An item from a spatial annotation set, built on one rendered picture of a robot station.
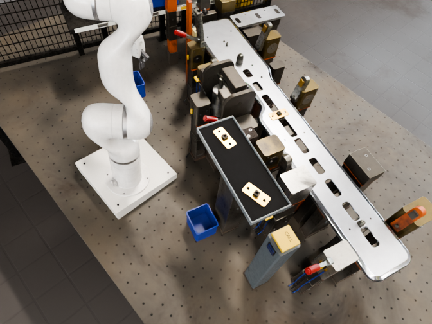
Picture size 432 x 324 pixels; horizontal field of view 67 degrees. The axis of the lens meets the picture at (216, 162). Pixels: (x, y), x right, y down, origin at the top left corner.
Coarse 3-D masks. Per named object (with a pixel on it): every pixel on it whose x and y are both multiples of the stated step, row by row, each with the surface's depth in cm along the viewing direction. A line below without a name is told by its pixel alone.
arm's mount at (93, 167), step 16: (144, 144) 155; (80, 160) 145; (96, 160) 146; (144, 160) 149; (160, 160) 151; (96, 176) 141; (160, 176) 146; (176, 176) 149; (144, 192) 140; (112, 208) 134; (128, 208) 137
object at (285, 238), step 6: (282, 228) 93; (288, 228) 93; (276, 234) 92; (282, 234) 92; (288, 234) 92; (294, 234) 92; (276, 240) 91; (282, 240) 91; (288, 240) 91; (294, 240) 91; (282, 246) 90; (288, 246) 90; (294, 246) 91; (282, 252) 90
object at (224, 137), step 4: (220, 128) 110; (216, 132) 108; (220, 132) 109; (224, 132) 109; (220, 136) 108; (224, 136) 108; (228, 136) 108; (220, 140) 107; (224, 140) 107; (228, 140) 107; (232, 140) 107; (224, 144) 106; (228, 144) 106; (232, 144) 106; (228, 148) 106
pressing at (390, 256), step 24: (216, 24) 166; (216, 48) 156; (240, 48) 157; (240, 72) 148; (264, 72) 150; (264, 120) 134; (288, 120) 136; (288, 144) 129; (312, 144) 130; (312, 168) 124; (336, 168) 125; (312, 192) 118; (360, 192) 120; (336, 216) 114; (360, 216) 115; (360, 240) 110; (384, 240) 111; (360, 264) 105; (384, 264) 106; (408, 264) 107
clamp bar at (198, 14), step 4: (204, 8) 135; (196, 12) 134; (200, 12) 134; (204, 12) 135; (192, 16) 135; (196, 16) 135; (200, 16) 135; (196, 20) 138; (200, 20) 137; (196, 24) 140; (200, 24) 138; (196, 28) 143; (200, 28) 140; (200, 32) 142; (200, 36) 143; (200, 40) 145
